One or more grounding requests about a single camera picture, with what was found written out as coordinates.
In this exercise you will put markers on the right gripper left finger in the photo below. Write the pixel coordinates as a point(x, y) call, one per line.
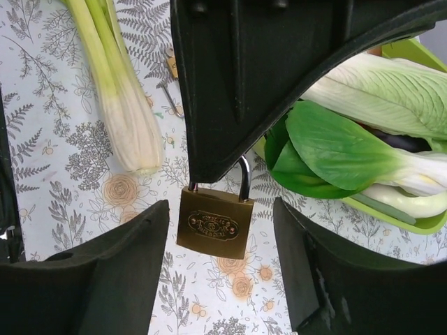
point(106, 285)

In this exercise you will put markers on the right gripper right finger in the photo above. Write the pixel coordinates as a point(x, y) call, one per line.
point(334, 286)

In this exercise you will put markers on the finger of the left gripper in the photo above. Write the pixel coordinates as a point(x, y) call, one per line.
point(242, 64)

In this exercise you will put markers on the small brass padlock shackle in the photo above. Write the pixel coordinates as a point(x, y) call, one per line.
point(173, 76)

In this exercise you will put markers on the small brass padlock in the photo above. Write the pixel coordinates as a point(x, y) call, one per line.
point(215, 222)

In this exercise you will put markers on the floral table mat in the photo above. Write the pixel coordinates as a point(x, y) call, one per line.
point(70, 188)

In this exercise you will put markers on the toy bok choy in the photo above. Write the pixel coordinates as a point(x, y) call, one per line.
point(347, 156)

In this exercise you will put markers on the toy celery stalk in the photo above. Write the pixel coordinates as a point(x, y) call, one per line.
point(133, 130)

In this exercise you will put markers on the large toy napa cabbage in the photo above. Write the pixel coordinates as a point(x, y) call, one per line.
point(396, 96)

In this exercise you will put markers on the green plastic basket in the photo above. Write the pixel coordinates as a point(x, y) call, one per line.
point(372, 132)

